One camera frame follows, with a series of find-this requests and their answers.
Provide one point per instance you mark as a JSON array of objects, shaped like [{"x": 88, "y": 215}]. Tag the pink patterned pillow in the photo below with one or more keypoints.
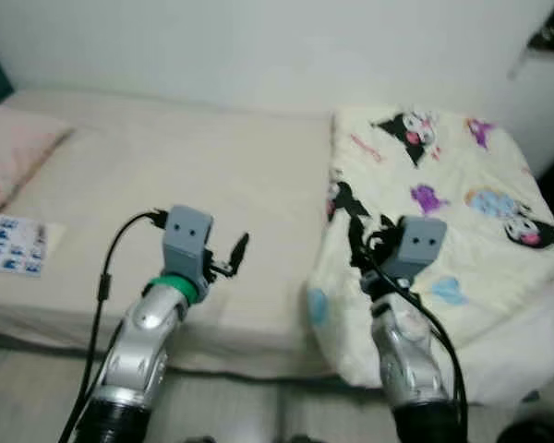
[{"x": 14, "y": 148}]

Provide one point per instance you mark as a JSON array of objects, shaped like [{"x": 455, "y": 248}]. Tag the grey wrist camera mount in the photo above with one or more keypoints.
[
  {"x": 186, "y": 235},
  {"x": 417, "y": 245}
]

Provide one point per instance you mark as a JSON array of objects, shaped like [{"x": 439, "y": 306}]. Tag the white cabinet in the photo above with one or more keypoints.
[{"x": 540, "y": 101}]

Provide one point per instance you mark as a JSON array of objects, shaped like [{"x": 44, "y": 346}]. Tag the white book blue letters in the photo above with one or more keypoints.
[{"x": 14, "y": 245}]

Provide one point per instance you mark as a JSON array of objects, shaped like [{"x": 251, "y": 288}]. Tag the mattress with beige sheet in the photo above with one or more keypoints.
[{"x": 212, "y": 166}]

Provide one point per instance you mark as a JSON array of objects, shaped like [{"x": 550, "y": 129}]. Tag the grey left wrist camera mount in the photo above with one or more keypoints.
[{"x": 186, "y": 235}]

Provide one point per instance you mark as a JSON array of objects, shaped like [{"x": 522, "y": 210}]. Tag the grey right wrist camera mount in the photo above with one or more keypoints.
[{"x": 417, "y": 245}]

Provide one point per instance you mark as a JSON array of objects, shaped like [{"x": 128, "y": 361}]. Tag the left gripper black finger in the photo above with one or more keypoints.
[{"x": 240, "y": 254}]

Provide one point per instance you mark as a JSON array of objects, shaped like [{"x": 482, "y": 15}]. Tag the cream cartoon print blanket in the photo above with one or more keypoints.
[{"x": 443, "y": 231}]

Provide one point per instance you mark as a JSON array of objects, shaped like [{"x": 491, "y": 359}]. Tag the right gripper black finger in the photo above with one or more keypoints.
[
  {"x": 388, "y": 223},
  {"x": 355, "y": 242}
]

